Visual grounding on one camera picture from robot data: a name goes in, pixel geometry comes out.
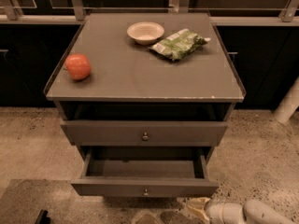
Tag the red apple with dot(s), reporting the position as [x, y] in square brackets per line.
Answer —
[78, 66]

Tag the grey drawer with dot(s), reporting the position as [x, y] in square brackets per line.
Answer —
[147, 172]
[115, 133]

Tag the green snack bag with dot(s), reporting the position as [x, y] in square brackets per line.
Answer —
[179, 45]

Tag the grey drawer cabinet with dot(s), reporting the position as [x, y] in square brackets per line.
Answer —
[129, 82]

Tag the grey top drawer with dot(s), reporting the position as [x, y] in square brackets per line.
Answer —
[115, 133]

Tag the padded gripper body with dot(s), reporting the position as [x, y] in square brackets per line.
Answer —
[212, 211]

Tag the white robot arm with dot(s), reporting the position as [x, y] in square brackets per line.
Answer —
[253, 211]

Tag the metal railing frame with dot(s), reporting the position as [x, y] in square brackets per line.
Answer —
[222, 12]

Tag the white paper bowl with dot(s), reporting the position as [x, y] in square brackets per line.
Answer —
[145, 33]

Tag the black object at floor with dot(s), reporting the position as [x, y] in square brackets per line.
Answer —
[43, 218]

